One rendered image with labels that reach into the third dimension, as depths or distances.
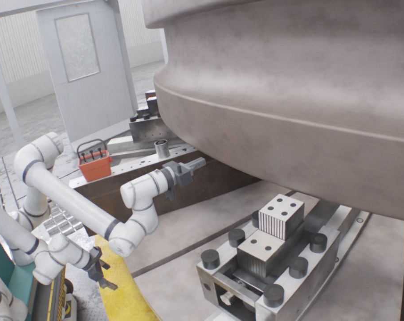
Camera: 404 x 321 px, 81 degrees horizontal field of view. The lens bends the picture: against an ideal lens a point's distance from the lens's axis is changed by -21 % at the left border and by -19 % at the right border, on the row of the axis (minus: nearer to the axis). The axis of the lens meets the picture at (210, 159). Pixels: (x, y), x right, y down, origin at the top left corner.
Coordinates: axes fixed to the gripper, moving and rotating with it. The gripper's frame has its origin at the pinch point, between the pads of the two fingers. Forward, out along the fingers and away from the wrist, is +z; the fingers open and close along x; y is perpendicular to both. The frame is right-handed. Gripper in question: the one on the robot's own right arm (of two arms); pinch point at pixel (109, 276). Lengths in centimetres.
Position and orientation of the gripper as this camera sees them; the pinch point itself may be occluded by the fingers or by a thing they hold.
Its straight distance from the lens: 137.4
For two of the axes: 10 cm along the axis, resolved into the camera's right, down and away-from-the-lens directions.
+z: 4.2, 6.5, 6.3
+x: 4.9, 4.3, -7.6
